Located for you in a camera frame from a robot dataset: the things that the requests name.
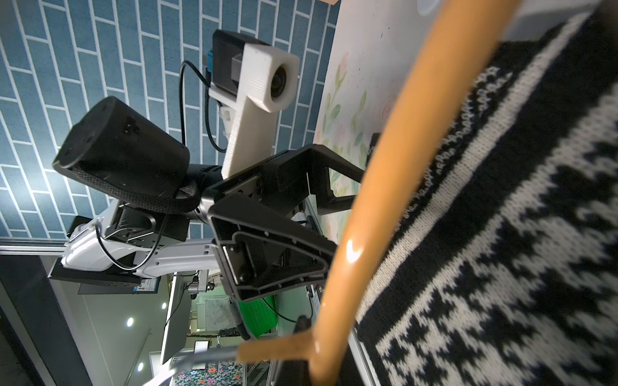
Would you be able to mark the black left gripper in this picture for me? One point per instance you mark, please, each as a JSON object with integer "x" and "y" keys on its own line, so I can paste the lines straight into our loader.
{"x": 259, "y": 249}

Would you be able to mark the black white houndstooth scarf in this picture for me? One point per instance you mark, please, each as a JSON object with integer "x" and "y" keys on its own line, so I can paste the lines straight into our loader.
{"x": 503, "y": 269}

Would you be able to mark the yellow wooden hanger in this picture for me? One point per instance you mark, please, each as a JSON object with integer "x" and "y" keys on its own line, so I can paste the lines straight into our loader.
{"x": 461, "y": 40}

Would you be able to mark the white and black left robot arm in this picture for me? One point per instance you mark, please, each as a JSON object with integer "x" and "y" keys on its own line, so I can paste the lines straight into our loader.
{"x": 169, "y": 215}

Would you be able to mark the green plastic basket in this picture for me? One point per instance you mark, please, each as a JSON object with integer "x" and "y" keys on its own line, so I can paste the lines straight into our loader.
{"x": 259, "y": 315}

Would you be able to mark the floral table mat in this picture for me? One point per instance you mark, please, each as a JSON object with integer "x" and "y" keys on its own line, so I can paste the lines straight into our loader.
{"x": 375, "y": 44}

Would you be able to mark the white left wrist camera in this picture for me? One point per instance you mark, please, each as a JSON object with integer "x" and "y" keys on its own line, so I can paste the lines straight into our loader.
{"x": 254, "y": 82}

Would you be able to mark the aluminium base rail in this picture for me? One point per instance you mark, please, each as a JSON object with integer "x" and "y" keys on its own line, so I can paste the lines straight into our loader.
{"x": 31, "y": 247}

